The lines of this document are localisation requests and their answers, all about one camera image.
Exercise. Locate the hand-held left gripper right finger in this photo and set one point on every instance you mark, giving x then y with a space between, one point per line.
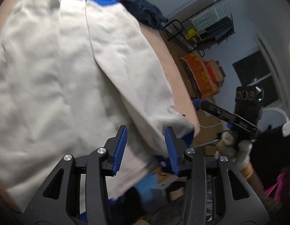
170 150

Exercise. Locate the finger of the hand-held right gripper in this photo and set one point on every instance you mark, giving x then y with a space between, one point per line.
206 143
215 109

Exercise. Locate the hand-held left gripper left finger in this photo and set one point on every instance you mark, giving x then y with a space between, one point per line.
119 150

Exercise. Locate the dark hanging clothes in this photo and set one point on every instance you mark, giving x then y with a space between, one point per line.
220 28

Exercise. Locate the black clothes rack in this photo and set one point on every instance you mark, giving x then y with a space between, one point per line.
168 24

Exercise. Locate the dark blue clothes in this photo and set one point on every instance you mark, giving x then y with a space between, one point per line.
140 7

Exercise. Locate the person's right hand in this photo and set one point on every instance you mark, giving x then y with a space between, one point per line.
243 155

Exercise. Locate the cardboard box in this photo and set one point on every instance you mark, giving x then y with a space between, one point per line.
220 75

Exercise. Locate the orange crate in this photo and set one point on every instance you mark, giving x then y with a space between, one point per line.
201 75

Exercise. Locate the red box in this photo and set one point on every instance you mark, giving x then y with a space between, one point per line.
212 71

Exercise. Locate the white plastic object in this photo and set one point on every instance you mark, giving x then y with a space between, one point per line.
288 126

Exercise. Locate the dark window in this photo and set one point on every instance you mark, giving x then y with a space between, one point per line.
253 70

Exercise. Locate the pink cloth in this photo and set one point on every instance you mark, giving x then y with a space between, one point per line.
281 182

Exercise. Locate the white striped towel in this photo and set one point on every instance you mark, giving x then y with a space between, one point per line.
206 14

